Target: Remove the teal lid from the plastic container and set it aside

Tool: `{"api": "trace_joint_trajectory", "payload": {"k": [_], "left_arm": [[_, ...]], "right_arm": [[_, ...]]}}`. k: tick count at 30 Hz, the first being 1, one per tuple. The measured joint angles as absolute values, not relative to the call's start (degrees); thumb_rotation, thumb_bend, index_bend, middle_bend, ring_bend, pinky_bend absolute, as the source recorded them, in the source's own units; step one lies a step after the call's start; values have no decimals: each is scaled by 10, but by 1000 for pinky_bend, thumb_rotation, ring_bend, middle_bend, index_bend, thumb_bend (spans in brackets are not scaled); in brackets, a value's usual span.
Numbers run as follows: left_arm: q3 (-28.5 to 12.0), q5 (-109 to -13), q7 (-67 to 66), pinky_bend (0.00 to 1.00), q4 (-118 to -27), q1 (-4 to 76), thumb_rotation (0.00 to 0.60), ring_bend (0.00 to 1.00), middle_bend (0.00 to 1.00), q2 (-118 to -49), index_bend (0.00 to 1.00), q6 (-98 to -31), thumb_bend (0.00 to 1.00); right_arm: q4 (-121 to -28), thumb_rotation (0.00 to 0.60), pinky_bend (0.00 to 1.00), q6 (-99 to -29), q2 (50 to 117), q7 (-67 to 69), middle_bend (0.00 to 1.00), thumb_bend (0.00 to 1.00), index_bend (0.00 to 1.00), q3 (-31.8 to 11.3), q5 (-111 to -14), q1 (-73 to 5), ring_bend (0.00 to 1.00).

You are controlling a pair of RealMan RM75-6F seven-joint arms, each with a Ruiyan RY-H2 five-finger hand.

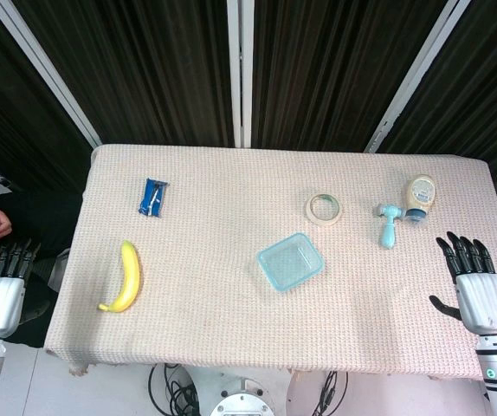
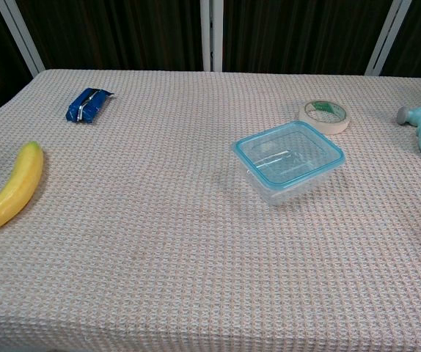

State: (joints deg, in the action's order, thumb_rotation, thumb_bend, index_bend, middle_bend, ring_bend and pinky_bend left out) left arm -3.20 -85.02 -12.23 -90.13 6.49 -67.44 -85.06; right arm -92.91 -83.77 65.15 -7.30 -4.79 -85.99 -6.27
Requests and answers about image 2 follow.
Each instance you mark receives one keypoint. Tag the pink waffle-weave tablecloth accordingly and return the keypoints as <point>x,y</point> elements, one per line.
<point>159,238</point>

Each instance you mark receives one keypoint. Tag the yellow banana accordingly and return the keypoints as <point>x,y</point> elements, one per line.
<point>16,187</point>

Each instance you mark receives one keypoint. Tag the white frame post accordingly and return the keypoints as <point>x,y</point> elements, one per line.
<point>386,40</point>
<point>21,36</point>
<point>218,36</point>
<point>205,36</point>

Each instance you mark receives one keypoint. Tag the dark pleated curtain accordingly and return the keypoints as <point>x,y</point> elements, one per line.
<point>122,33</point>

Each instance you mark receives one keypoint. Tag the beige masking tape roll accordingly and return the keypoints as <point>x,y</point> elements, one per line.
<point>339,124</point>

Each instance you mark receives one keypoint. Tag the clear plastic container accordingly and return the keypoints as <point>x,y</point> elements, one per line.
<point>291,192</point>

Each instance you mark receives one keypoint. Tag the clear container with blue rim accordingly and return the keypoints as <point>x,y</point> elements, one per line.
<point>287,154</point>

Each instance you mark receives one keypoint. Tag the blue snack packet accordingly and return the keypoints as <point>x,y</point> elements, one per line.
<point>86,108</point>

